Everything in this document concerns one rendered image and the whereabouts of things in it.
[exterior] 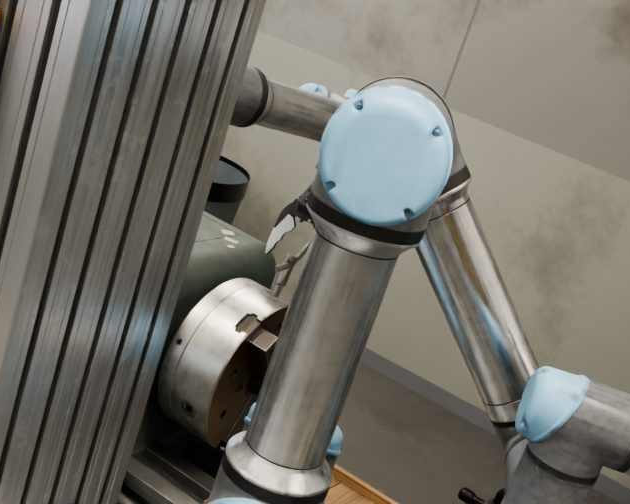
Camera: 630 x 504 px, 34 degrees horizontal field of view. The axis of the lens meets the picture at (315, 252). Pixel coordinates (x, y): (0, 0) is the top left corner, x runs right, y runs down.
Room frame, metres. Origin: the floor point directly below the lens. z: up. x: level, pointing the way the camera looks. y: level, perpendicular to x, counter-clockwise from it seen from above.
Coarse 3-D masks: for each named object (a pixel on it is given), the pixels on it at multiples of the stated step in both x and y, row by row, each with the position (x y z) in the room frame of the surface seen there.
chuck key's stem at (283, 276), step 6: (288, 258) 1.87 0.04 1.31; (294, 258) 1.87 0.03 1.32; (294, 264) 1.87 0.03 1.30; (288, 270) 1.86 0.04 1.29; (282, 276) 1.86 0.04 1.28; (288, 276) 1.87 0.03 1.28; (276, 282) 1.86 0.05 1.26; (282, 282) 1.86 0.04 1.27; (276, 288) 1.86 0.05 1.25; (276, 294) 1.86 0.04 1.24
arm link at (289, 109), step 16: (256, 80) 1.54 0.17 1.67; (272, 80) 1.61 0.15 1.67; (240, 96) 1.52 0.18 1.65; (256, 96) 1.53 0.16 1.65; (272, 96) 1.58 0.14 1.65; (288, 96) 1.61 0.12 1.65; (304, 96) 1.64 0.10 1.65; (320, 96) 1.69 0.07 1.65; (240, 112) 1.52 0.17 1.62; (256, 112) 1.54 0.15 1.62; (272, 112) 1.58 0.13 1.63; (288, 112) 1.60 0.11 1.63; (304, 112) 1.63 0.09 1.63; (320, 112) 1.66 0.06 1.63; (272, 128) 1.62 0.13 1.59; (288, 128) 1.63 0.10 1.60; (304, 128) 1.65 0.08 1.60; (320, 128) 1.67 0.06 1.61
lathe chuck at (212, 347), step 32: (256, 288) 1.86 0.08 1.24; (224, 320) 1.75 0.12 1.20; (256, 320) 1.76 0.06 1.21; (192, 352) 1.72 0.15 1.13; (224, 352) 1.70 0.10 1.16; (192, 384) 1.70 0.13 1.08; (224, 384) 1.71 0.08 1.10; (256, 384) 1.86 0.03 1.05; (192, 416) 1.71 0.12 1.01; (224, 416) 1.74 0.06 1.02; (224, 448) 1.78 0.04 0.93
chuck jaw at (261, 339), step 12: (240, 324) 1.75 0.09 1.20; (252, 324) 1.75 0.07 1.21; (252, 336) 1.75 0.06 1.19; (264, 336) 1.75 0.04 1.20; (252, 348) 1.74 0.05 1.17; (264, 348) 1.72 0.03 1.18; (252, 360) 1.76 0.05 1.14; (264, 360) 1.74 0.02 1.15; (252, 372) 1.79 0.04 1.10; (264, 372) 1.76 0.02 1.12
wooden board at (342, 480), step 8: (336, 472) 1.90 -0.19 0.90; (344, 472) 1.89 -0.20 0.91; (336, 480) 1.89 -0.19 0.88; (344, 480) 1.89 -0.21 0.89; (352, 480) 1.88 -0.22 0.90; (360, 480) 1.88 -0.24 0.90; (336, 488) 1.86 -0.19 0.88; (344, 488) 1.87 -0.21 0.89; (352, 488) 1.88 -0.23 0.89; (360, 488) 1.87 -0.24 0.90; (368, 488) 1.86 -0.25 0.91; (328, 496) 1.82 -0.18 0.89; (336, 496) 1.83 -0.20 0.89; (344, 496) 1.84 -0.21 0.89; (352, 496) 1.85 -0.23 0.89; (360, 496) 1.86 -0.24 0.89; (368, 496) 1.86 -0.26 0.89; (376, 496) 1.85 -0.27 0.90; (384, 496) 1.85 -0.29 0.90
